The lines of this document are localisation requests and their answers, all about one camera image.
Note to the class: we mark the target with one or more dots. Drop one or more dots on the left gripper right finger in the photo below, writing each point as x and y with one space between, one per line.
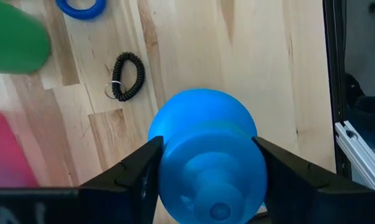
315 199

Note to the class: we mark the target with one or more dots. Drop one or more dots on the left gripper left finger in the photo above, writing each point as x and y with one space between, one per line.
128 193

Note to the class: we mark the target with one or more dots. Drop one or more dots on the blue coil wristband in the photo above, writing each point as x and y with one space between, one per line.
81 14

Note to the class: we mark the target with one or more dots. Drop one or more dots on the black aluminium table frame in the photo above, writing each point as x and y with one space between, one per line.
334 62

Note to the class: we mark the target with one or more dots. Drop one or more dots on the black coil wristband with keyring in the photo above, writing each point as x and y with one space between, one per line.
140 77

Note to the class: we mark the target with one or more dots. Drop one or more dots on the green plastic sports bottle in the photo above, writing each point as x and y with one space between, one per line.
13 40

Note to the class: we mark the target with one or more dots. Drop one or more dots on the aluminium frame rail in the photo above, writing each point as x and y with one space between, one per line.
362 155

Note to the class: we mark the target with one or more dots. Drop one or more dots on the pink plastic bin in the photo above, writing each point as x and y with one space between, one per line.
7 155

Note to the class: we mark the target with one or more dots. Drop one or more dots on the blue plastic sports bottle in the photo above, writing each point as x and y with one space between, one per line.
206 155

